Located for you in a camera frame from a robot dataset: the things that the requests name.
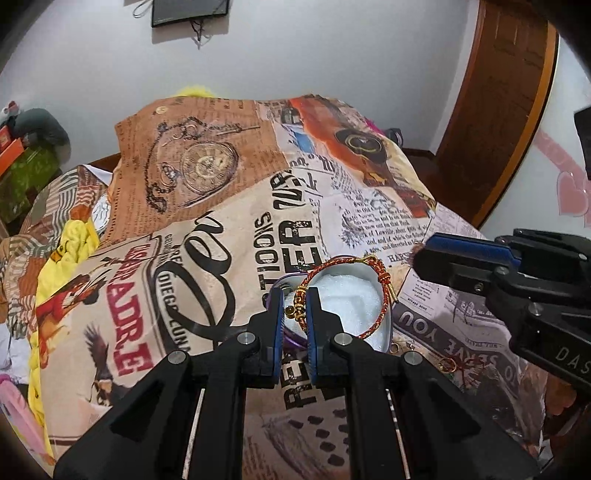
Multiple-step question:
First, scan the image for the brown wooden door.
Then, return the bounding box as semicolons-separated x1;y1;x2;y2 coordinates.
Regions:
405;1;559;228

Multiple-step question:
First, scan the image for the purple heart-shaped tin box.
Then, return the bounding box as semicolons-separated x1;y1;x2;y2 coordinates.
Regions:
273;256;392;352

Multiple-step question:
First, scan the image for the black wall-mounted television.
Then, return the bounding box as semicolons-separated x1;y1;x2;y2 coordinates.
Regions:
151;0;229;28

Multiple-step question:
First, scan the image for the newspaper print bed cover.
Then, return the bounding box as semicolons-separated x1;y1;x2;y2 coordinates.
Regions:
0;94;551;480

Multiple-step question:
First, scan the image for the pink heart wall sticker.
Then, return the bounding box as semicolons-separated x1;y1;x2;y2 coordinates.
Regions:
534;130;590;228

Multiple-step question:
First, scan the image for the green patterned box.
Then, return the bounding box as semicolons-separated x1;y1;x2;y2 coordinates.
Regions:
1;145;60;224

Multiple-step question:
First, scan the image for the red gold braided bracelet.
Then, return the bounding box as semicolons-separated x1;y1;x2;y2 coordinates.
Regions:
284;254;400;341

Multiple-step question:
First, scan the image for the yellow pillow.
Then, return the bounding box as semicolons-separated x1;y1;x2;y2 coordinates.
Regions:
174;85;215;98

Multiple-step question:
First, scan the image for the dark green plush toy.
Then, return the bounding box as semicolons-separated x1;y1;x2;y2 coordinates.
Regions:
9;108;69;146

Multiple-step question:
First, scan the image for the yellow cloth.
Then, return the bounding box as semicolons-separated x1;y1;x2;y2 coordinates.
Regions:
27;218;100;457

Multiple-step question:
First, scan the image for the dark blue bag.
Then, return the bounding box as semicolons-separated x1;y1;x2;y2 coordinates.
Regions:
384;127;404;148

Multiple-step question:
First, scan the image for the orange box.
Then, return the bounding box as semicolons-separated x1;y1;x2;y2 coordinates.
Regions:
0;126;24;176

